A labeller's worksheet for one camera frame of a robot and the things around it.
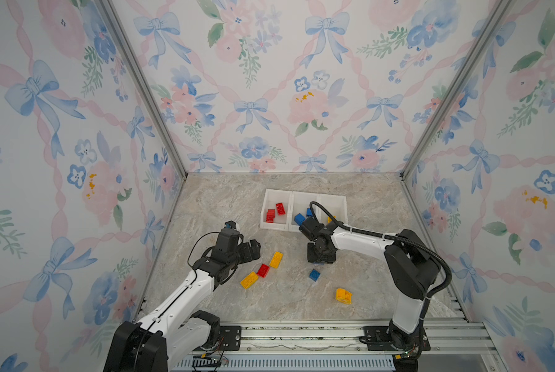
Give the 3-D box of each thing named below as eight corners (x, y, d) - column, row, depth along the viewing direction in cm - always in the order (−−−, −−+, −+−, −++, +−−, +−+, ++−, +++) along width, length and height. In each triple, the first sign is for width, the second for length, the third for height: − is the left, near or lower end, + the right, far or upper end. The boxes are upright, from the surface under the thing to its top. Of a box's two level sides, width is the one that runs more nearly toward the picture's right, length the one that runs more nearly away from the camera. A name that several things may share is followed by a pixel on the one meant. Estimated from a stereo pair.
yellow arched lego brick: (334, 300, 84) (336, 296, 80) (335, 291, 86) (337, 287, 82) (349, 304, 83) (352, 301, 79) (350, 295, 85) (353, 291, 81)
